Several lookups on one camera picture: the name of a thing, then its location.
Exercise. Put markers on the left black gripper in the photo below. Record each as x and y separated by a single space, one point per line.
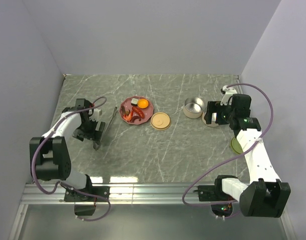
92 135

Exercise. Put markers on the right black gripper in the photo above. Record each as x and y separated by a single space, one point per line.
215 107

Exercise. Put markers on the beige steel container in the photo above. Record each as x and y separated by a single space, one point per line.
193 107
209 119

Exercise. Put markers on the metal tongs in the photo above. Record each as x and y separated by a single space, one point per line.
104 130

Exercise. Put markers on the dark red octopus piece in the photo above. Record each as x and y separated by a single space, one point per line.
135 118

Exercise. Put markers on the sushi piece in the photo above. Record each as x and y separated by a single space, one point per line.
134 101

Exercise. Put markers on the red sausage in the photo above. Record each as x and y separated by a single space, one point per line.
138 111

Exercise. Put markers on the orange egg yolk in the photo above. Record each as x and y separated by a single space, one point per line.
142 103

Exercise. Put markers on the red shrimp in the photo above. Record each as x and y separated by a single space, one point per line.
128 117

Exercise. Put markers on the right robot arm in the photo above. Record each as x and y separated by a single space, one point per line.
266 195

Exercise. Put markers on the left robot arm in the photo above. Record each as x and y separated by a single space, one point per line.
50 159

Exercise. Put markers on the green round lid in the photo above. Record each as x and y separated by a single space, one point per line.
235 146

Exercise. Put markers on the pink polka dot plate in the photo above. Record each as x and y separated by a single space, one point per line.
126 107

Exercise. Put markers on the beige round lid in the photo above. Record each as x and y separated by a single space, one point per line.
160 121

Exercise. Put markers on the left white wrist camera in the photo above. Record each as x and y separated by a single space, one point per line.
96 113

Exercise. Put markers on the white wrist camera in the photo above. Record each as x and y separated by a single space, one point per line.
227 92
96 113

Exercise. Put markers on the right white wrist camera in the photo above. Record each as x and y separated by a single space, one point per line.
227 92

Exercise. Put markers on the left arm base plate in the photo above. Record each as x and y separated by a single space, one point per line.
98 193

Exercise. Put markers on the aluminium rail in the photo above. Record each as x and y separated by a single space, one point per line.
126 194

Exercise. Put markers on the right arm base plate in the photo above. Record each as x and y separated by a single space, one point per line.
210 194

